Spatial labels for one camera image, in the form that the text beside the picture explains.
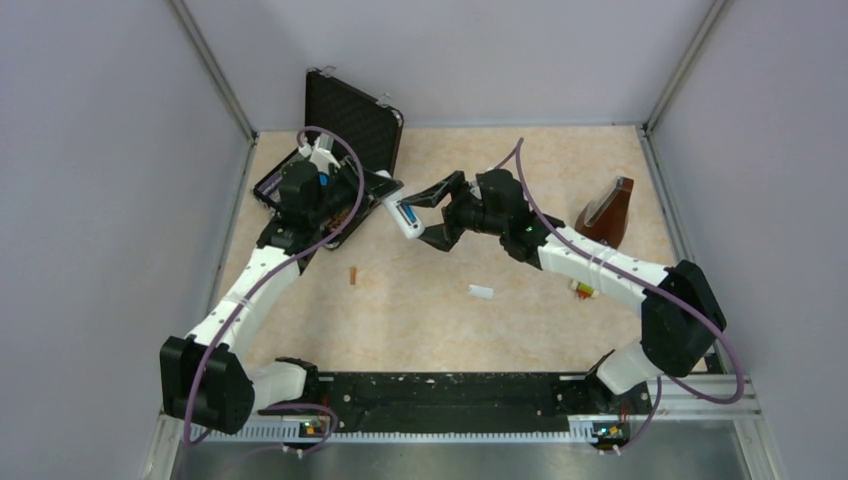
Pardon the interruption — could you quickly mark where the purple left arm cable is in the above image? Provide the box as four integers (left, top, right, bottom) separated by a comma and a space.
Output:
182, 125, 367, 452

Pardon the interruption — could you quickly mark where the white remote control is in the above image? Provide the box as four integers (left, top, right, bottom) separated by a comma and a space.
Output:
382, 199, 424, 240

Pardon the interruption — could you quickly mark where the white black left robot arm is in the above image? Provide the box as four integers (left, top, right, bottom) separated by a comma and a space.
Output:
159, 157, 403, 434

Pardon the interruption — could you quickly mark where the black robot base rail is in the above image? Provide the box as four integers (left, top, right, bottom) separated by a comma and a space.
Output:
309, 372, 652, 444

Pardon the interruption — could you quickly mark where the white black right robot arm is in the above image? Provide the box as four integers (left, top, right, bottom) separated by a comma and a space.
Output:
391, 169, 726, 412

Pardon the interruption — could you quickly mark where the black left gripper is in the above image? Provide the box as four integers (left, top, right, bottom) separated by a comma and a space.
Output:
310, 155, 404, 225

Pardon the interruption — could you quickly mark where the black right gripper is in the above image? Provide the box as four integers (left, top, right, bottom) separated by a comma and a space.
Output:
402, 173, 507, 252

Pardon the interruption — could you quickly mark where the black poker chip case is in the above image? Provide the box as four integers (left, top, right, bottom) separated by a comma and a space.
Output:
253, 67, 405, 249

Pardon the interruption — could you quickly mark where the colourful toy brick stack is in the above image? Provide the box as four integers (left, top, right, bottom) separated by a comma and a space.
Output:
570, 280, 599, 300

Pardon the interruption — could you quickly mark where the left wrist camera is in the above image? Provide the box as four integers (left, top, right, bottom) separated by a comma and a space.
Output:
298, 134, 340, 176

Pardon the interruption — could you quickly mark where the white battery cover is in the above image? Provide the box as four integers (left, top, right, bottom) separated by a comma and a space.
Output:
468, 284, 495, 300

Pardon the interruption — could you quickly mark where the blue AAA battery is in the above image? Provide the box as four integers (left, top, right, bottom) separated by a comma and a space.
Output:
399, 204, 417, 228

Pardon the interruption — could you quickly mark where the brown wooden metronome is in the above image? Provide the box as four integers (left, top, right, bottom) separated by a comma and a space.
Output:
575, 176, 634, 249

